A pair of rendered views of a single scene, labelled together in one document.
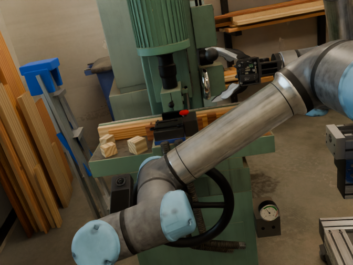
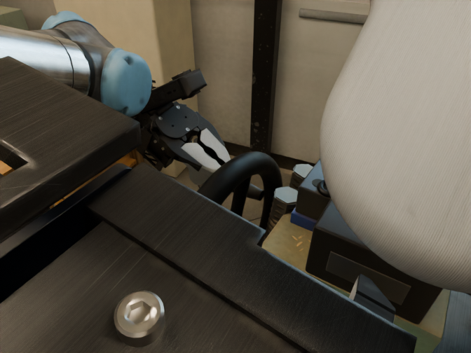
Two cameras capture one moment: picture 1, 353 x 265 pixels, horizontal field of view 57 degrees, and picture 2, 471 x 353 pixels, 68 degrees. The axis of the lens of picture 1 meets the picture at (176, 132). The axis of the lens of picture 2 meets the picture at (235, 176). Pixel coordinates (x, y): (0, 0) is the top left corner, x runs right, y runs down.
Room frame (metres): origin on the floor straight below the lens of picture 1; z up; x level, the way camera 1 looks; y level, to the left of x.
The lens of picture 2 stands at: (0.91, -0.22, 1.18)
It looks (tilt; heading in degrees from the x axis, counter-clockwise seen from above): 39 degrees down; 117
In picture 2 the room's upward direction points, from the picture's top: straight up
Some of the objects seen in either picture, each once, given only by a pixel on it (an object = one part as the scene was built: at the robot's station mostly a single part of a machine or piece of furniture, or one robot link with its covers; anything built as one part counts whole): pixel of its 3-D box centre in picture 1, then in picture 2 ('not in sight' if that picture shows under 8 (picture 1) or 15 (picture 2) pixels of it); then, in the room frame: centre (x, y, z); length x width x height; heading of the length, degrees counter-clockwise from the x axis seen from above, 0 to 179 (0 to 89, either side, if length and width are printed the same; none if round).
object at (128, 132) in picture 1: (193, 122); not in sight; (1.10, -0.06, 0.92); 0.62 x 0.02 x 0.04; 85
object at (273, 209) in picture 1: (268, 212); not in sight; (0.87, -0.25, 0.65); 0.06 x 0.04 x 0.08; 85
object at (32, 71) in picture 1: (80, 159); not in sight; (1.74, 0.58, 0.58); 0.27 x 0.25 x 1.16; 91
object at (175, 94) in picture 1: (173, 98); not in sight; (1.13, -0.01, 1.02); 0.14 x 0.07 x 0.09; 175
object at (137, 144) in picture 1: (137, 144); not in sight; (0.98, 0.13, 0.92); 0.04 x 0.04 x 0.04; 39
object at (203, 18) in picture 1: (204, 26); not in sight; (1.31, -0.18, 1.23); 0.09 x 0.08 x 0.15; 175
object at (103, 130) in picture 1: (178, 121); not in sight; (1.13, -0.01, 0.92); 0.60 x 0.02 x 0.05; 85
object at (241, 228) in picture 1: (197, 228); not in sight; (1.23, -0.02, 0.36); 0.58 x 0.45 x 0.71; 175
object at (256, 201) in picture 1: (265, 216); not in sight; (0.94, -0.26, 0.58); 0.12 x 0.08 x 0.08; 175
